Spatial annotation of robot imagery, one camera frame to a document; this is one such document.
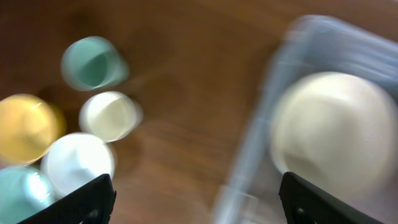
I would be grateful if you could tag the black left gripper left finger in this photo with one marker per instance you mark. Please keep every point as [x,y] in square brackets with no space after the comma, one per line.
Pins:
[92,203]

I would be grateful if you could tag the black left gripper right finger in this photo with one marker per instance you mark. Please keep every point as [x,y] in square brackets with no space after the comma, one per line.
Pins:
[305,203]

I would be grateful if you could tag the cream bowl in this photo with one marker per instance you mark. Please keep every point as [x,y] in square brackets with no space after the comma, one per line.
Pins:
[337,131]

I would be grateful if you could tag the cream white plastic cup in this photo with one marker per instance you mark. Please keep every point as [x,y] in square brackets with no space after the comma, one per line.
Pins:
[110,115]

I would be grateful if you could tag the mint green plastic cup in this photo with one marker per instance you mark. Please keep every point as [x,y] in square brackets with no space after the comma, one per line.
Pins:
[92,63]

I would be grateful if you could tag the clear plastic storage container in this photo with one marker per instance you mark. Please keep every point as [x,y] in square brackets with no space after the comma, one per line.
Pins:
[314,43]

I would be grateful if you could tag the white small bowl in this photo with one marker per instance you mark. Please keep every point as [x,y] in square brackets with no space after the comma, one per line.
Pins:
[76,159]

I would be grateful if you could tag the light teal small bowl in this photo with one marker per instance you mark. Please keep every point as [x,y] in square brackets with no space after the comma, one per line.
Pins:
[25,191]

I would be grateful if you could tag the yellow small bowl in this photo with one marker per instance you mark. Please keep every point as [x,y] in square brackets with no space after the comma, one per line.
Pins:
[29,125]

